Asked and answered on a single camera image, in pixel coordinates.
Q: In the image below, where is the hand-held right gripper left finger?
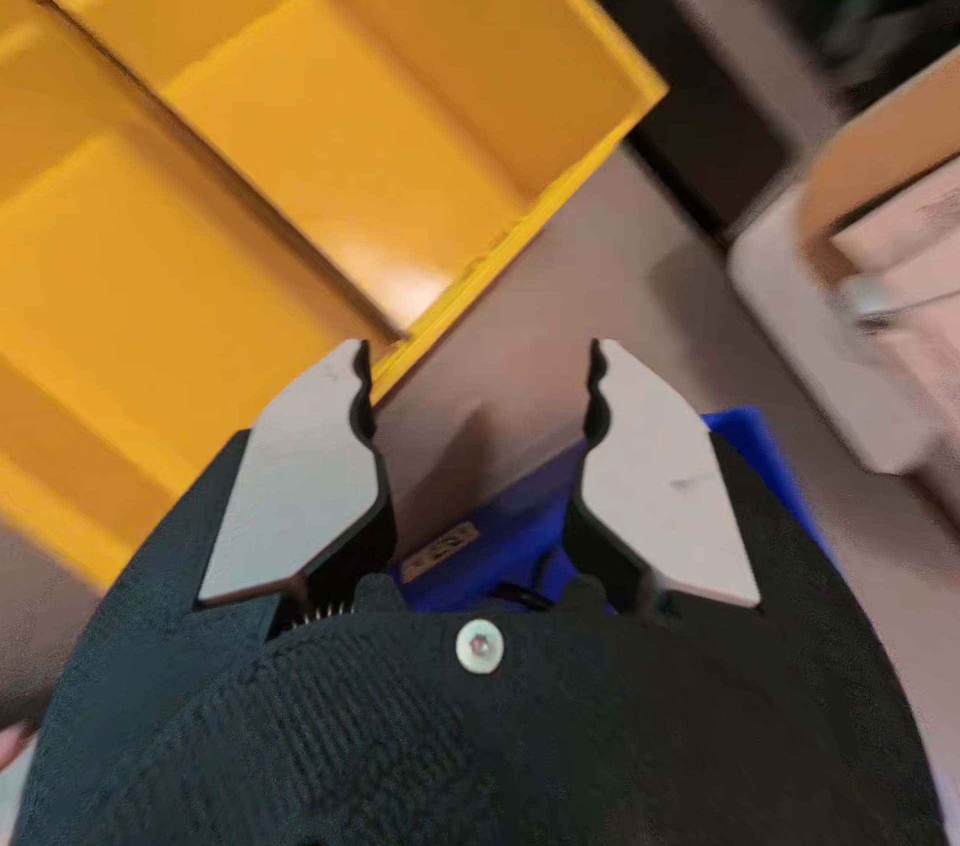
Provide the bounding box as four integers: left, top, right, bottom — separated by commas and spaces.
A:
195, 338, 399, 618

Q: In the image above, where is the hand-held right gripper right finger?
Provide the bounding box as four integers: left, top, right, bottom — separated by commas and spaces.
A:
562, 337, 764, 616

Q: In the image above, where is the blue plastic bin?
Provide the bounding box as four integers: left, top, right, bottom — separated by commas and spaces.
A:
386, 405, 837, 616

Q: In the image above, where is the white flat board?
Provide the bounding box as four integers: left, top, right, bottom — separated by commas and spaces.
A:
726, 182, 960, 479

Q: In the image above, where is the brown cardboard box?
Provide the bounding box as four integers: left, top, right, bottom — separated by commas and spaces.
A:
798, 43, 960, 367

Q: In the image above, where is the black desk cable tray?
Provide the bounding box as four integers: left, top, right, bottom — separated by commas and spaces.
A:
527, 0, 790, 241

